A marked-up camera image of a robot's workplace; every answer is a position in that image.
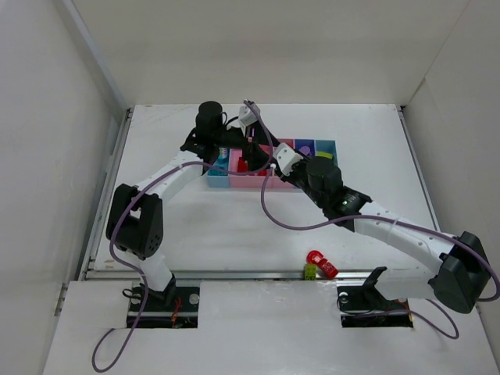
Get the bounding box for small pink bin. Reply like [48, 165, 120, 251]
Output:
[272, 139, 294, 189]

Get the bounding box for teal frog printed lego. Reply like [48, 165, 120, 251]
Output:
[218, 148, 230, 163]

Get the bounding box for light blue bin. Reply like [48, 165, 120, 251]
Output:
[206, 154, 230, 188]
[315, 140, 338, 163]

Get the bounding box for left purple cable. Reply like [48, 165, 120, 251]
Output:
[91, 99, 282, 372]

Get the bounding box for right light blue bin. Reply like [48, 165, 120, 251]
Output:
[315, 140, 338, 163]

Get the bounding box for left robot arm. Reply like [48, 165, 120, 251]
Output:
[105, 101, 273, 293]

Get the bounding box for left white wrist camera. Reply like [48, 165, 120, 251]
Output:
[237, 101, 260, 134]

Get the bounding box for large pink bin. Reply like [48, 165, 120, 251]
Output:
[228, 144, 280, 190]

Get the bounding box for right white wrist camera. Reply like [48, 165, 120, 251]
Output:
[273, 143, 304, 176]

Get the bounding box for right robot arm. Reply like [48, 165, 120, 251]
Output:
[276, 155, 499, 314]

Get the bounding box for red arch lego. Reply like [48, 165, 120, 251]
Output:
[306, 250, 324, 266]

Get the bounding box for metal table rail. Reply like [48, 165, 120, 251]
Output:
[77, 269, 458, 281]

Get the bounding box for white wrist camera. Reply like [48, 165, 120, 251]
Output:
[273, 143, 304, 176]
[237, 101, 260, 134]

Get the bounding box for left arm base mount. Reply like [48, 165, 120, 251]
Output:
[122, 283, 201, 329]

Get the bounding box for red printed lego brick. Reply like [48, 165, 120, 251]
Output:
[317, 259, 338, 280]

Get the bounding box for lime lego brick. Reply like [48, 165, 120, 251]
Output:
[304, 263, 317, 281]
[316, 152, 334, 160]

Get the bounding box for purple paw lego piece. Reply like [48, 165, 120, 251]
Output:
[299, 146, 312, 155]

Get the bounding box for left light blue bin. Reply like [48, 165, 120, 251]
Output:
[206, 154, 230, 188]

